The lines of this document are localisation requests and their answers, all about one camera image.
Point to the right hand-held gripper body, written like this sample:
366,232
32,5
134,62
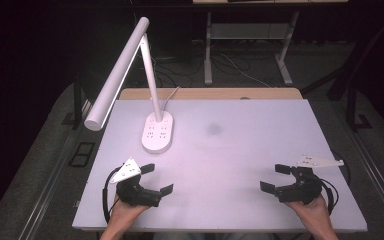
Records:
305,190

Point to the black floor frame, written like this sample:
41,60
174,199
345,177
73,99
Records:
81,154

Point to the white desk lamp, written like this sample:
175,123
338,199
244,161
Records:
156,135

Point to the grey metal desk frame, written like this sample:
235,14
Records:
248,31

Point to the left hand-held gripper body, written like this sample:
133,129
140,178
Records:
136,195

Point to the person's right hand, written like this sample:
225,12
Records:
311,210

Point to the person's left hand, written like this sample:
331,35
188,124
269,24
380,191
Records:
126,210

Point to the black metal stand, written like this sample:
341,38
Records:
351,100

